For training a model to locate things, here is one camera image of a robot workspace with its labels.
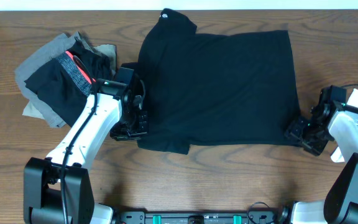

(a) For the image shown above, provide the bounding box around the black polo shirt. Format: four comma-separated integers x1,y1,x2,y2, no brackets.
130,9,300,154

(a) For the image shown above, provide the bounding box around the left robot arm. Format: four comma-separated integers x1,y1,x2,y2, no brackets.
23,79,148,223

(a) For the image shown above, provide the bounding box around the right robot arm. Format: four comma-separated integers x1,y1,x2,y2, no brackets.
279,101,358,223

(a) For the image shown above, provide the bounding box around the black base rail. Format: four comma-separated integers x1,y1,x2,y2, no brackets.
111,211,278,224

